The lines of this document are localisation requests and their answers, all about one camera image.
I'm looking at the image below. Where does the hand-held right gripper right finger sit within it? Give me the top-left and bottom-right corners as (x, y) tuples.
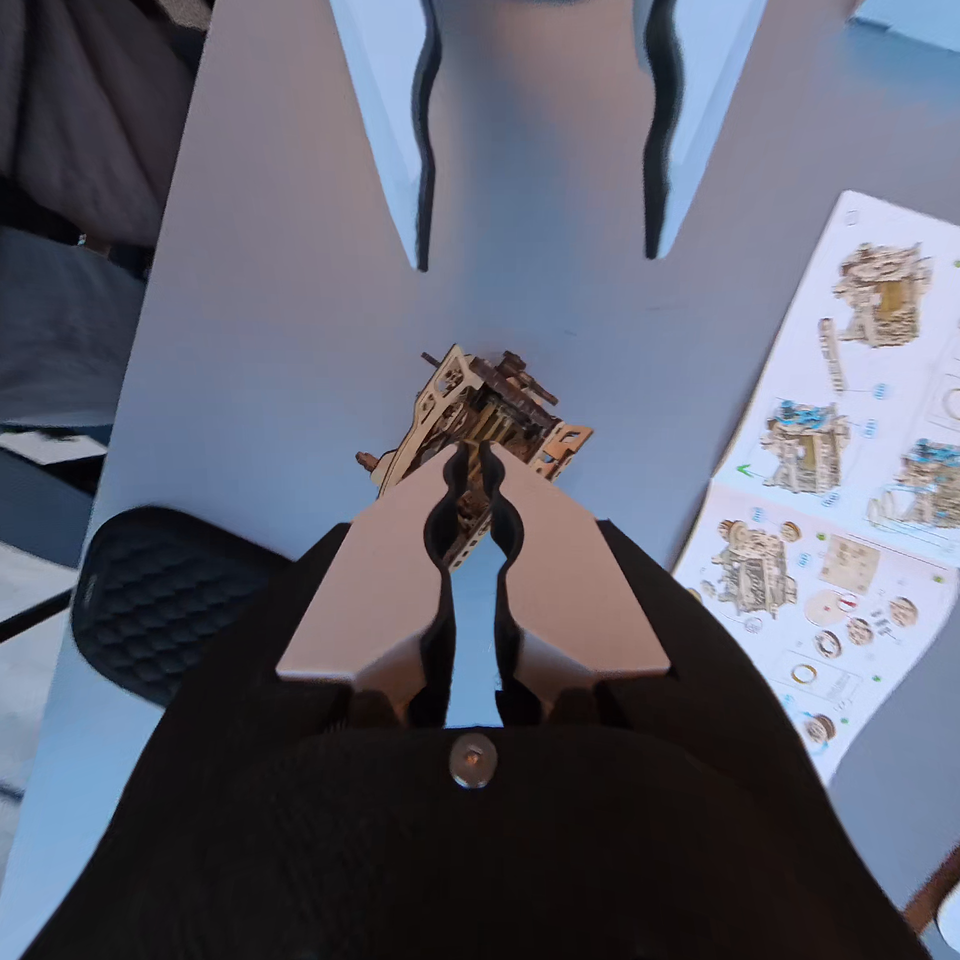
(480, 442), (671, 729)

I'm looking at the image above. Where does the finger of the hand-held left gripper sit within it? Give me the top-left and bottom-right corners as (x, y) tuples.
(642, 0), (769, 261)
(330, 0), (444, 273)

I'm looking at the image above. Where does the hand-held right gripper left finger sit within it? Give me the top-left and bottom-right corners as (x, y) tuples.
(276, 442), (459, 729)

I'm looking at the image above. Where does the wooden mechanical model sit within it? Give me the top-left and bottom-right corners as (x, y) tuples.
(356, 343), (594, 575)

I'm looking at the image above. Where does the white cardboard box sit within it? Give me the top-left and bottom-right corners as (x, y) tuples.
(847, 0), (960, 55)

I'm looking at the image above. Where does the white instruction booklet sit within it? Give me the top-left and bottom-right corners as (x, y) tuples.
(671, 189), (960, 785)

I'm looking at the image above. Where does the person's clothed torso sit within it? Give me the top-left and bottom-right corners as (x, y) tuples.
(0, 0), (213, 429)

